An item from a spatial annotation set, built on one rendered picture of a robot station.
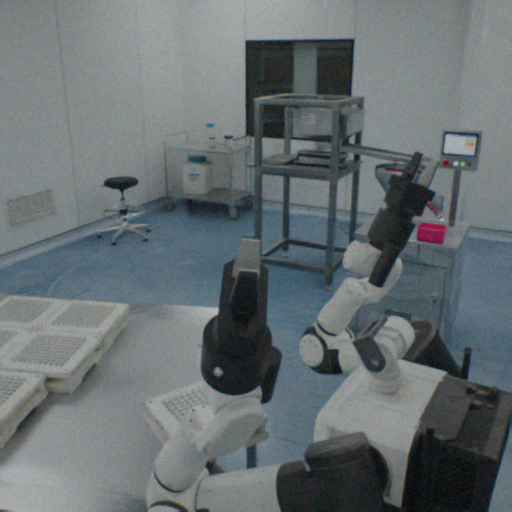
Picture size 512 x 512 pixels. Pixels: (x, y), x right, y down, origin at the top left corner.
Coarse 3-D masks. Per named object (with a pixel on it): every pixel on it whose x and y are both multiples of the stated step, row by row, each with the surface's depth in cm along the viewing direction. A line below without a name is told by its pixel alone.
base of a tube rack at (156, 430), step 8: (144, 416) 150; (152, 424) 147; (152, 432) 147; (160, 432) 144; (256, 432) 144; (264, 432) 144; (160, 440) 143; (248, 440) 141; (256, 440) 143; (216, 456) 136
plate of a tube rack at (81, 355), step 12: (96, 336) 183; (72, 348) 175; (84, 348) 175; (0, 360) 168; (72, 360) 169; (84, 360) 171; (36, 372) 163; (48, 372) 162; (60, 372) 162; (72, 372) 164
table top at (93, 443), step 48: (144, 336) 198; (192, 336) 198; (96, 384) 169; (144, 384) 169; (48, 432) 147; (96, 432) 147; (144, 432) 148; (0, 480) 131; (48, 480) 131; (96, 480) 131; (144, 480) 131
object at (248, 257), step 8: (248, 240) 62; (256, 240) 62; (240, 248) 63; (248, 248) 63; (256, 248) 63; (240, 256) 63; (248, 256) 63; (256, 256) 63; (240, 264) 64; (248, 264) 64; (256, 264) 64
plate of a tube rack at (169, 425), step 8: (192, 384) 156; (200, 384) 156; (176, 392) 153; (184, 392) 153; (152, 400) 149; (160, 400) 149; (152, 408) 146; (160, 408) 146; (152, 416) 144; (160, 416) 142; (168, 416) 142; (264, 416) 142; (160, 424) 140; (168, 424) 139; (176, 424) 139; (168, 432) 137
